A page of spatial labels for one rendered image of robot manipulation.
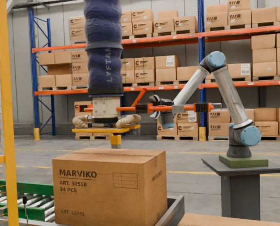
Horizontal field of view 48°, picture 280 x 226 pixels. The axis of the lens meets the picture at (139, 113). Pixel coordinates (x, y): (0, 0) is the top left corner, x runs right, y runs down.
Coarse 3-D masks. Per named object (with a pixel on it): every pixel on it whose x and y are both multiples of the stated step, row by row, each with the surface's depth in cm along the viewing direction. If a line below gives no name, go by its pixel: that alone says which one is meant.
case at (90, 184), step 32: (64, 160) 185; (96, 160) 179; (128, 160) 176; (160, 160) 193; (64, 192) 187; (96, 192) 179; (128, 192) 171; (160, 192) 192; (64, 224) 188; (96, 224) 180; (128, 224) 172
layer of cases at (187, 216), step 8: (184, 216) 196; (192, 216) 195; (200, 216) 195; (208, 216) 194; (216, 216) 194; (184, 224) 184; (192, 224) 183; (200, 224) 183; (208, 224) 182; (216, 224) 182; (224, 224) 182; (232, 224) 181; (240, 224) 181; (248, 224) 180; (256, 224) 180; (264, 224) 180; (272, 224) 179
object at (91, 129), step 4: (88, 124) 189; (108, 124) 184; (112, 124) 184; (76, 128) 189; (80, 128) 188; (84, 128) 187; (88, 128) 186; (92, 128) 185; (96, 128) 184; (100, 128) 183; (104, 128) 182; (108, 128) 182; (112, 128) 181; (116, 128) 180; (120, 128) 180; (124, 128) 182; (128, 128) 185; (92, 132) 184; (96, 132) 183; (100, 132) 182; (104, 132) 181; (108, 132) 180; (112, 132) 179; (116, 132) 178; (120, 132) 177
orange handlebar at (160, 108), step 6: (90, 108) 197; (120, 108) 189; (126, 108) 188; (132, 108) 186; (150, 108) 182; (156, 108) 181; (162, 108) 180; (168, 108) 178; (186, 108) 175; (192, 108) 173; (210, 108) 170
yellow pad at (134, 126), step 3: (93, 126) 205; (96, 126) 204; (99, 126) 203; (102, 126) 203; (114, 126) 200; (123, 126) 197; (126, 126) 197; (129, 126) 196; (132, 126) 195; (135, 126) 195; (138, 126) 200
